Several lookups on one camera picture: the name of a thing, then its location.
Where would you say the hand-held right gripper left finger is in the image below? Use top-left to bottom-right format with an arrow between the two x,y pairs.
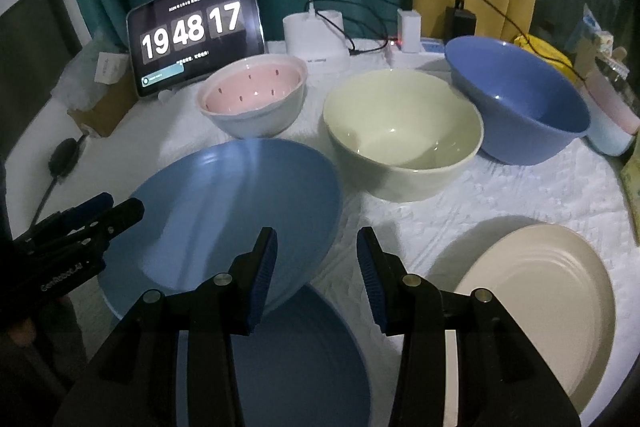
55,226 -> 278,427

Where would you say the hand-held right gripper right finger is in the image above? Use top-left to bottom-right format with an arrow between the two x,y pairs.
356,226 -> 583,427

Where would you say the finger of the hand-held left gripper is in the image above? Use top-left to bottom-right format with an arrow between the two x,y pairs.
12,192 -> 115,248
30,198 -> 146,265

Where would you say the light blue plate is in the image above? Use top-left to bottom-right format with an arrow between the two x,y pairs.
97,138 -> 343,323

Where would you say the cream bowl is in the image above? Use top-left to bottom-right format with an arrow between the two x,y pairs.
322,68 -> 485,202

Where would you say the cream plate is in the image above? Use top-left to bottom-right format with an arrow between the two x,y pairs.
452,223 -> 616,415

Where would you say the pink speckled bowl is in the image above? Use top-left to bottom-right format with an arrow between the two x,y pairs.
196,54 -> 308,138

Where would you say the blue bowl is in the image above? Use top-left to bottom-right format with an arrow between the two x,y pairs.
444,36 -> 592,166

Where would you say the cardboard box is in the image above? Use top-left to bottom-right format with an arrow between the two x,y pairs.
67,77 -> 138,138

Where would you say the clear plastic bag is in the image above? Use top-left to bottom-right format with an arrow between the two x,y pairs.
55,39 -> 131,108

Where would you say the small white box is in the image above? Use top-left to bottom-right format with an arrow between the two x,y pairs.
97,52 -> 127,85

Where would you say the tablet showing clock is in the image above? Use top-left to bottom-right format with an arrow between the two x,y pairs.
126,0 -> 266,100

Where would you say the white power strip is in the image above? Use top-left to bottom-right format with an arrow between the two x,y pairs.
387,38 -> 451,70

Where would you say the white charger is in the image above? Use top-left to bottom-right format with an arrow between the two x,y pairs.
397,8 -> 422,54

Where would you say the black charger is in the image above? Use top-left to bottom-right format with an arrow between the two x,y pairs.
445,4 -> 477,42

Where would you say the yellow tissue pack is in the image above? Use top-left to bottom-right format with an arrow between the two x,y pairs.
620,157 -> 640,243

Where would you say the pink and blue pot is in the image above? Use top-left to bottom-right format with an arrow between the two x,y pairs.
582,72 -> 640,156

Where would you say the yellow wipes pack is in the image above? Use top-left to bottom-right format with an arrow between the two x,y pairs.
515,34 -> 581,82

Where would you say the blue and yellow snack packet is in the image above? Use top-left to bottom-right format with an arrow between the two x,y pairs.
577,6 -> 617,54

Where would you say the black round device with cord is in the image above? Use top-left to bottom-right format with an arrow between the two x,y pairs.
30,134 -> 86,228

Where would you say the black lamp cable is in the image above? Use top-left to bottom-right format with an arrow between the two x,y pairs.
305,0 -> 391,56

